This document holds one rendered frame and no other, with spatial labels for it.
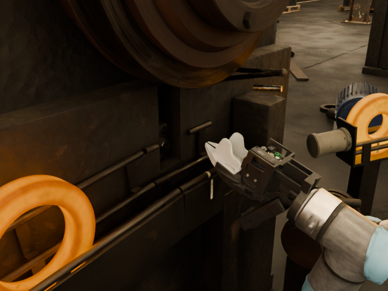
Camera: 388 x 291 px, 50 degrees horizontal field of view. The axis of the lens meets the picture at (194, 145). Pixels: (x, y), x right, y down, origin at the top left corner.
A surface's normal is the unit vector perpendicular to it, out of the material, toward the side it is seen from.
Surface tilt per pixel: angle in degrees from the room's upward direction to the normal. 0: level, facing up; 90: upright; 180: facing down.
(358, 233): 41
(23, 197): 90
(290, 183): 90
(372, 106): 90
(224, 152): 89
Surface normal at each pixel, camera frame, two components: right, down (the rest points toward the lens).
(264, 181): -0.64, 0.30
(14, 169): 0.76, 0.25
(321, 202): -0.13, -0.53
